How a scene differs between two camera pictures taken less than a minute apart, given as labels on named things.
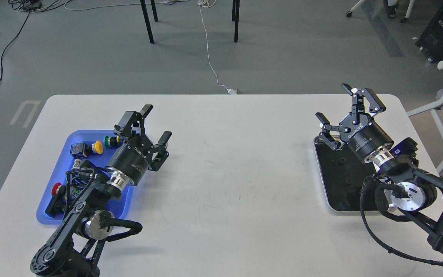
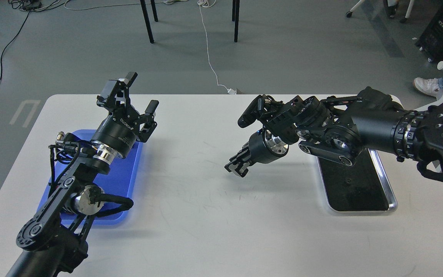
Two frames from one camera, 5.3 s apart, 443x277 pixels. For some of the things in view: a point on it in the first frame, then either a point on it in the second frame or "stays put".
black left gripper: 131,160 to 117,132
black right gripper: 363,135 to 262,147
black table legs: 151,38 stays put
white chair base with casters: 349,14 stays put
